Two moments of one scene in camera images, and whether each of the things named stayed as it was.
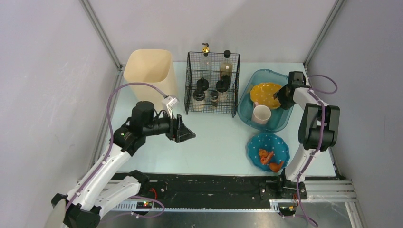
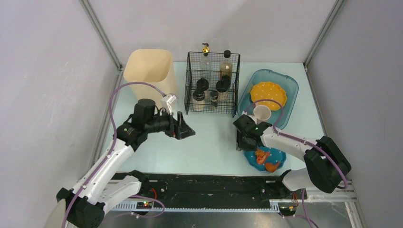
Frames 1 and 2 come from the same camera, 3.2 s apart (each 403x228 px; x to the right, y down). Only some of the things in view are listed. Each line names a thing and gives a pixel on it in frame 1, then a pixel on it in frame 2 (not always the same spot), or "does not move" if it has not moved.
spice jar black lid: [223, 85] does not move
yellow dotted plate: [263, 93] does not move
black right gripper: [283, 96] -> [240, 138]
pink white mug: [261, 113] does not move
